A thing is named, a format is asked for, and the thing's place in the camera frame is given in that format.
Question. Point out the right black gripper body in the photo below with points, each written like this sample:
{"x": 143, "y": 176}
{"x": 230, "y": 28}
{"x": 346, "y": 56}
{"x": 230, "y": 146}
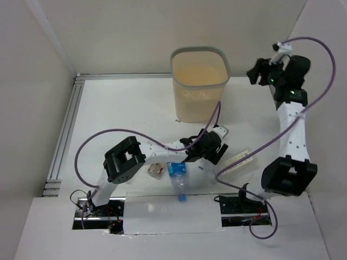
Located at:
{"x": 275, "y": 76}

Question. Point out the clear crushed bottle white-blue cap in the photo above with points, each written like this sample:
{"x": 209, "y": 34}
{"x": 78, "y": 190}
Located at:
{"x": 205, "y": 172}

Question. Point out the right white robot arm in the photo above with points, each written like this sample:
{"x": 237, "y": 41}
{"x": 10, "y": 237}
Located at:
{"x": 292, "y": 171}

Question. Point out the blue label water bottle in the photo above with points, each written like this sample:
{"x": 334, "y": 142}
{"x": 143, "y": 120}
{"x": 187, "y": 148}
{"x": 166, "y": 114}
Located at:
{"x": 178, "y": 177}

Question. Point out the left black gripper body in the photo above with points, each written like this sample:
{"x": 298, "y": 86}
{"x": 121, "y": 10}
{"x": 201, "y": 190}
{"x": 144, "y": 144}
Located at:
{"x": 214, "y": 153}

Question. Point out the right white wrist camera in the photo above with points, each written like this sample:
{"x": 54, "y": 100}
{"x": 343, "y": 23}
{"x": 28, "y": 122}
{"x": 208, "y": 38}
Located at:
{"x": 281, "y": 50}

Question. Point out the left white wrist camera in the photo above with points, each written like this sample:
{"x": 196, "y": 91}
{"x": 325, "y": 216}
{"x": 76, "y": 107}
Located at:
{"x": 221, "y": 131}

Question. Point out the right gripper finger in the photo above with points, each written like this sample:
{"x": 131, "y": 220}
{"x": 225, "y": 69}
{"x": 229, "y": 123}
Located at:
{"x": 255, "y": 76}
{"x": 262, "y": 66}

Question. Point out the red cap bottle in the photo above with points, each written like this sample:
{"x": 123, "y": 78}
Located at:
{"x": 155, "y": 170}

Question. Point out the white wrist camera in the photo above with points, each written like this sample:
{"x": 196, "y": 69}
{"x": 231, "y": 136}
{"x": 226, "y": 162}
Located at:
{"x": 281, "y": 50}
{"x": 221, "y": 131}

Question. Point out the beige plastic waste bin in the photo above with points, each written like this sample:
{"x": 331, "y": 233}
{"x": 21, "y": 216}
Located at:
{"x": 199, "y": 77}

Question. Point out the aluminium frame rail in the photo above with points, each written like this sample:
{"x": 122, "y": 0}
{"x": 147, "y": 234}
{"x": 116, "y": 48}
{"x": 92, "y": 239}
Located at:
{"x": 105, "y": 109}

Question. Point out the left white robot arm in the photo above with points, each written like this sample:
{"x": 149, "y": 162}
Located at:
{"x": 125, "y": 159}

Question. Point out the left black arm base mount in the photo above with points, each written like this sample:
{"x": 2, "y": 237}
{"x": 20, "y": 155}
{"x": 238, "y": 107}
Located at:
{"x": 109, "y": 219}

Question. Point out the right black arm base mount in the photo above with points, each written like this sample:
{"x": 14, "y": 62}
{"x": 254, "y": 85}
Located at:
{"x": 237, "y": 210}

